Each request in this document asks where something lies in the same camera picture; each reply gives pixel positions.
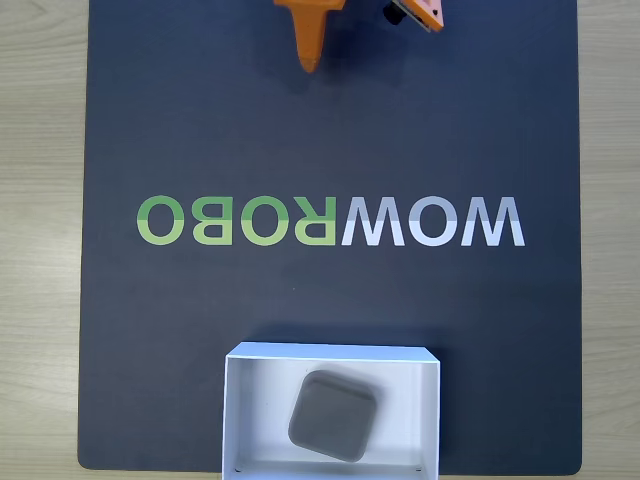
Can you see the grey square usb device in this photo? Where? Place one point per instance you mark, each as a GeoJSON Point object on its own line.
{"type": "Point", "coordinates": [331, 417]}

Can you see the dark mat with WOWROBO print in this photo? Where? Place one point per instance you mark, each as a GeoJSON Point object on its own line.
{"type": "Point", "coordinates": [200, 310]}

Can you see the white open cardboard box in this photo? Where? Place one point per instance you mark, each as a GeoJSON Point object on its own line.
{"type": "Point", "coordinates": [250, 400]}

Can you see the orange mounted camera module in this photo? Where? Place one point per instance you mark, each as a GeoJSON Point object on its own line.
{"type": "Point", "coordinates": [425, 12]}

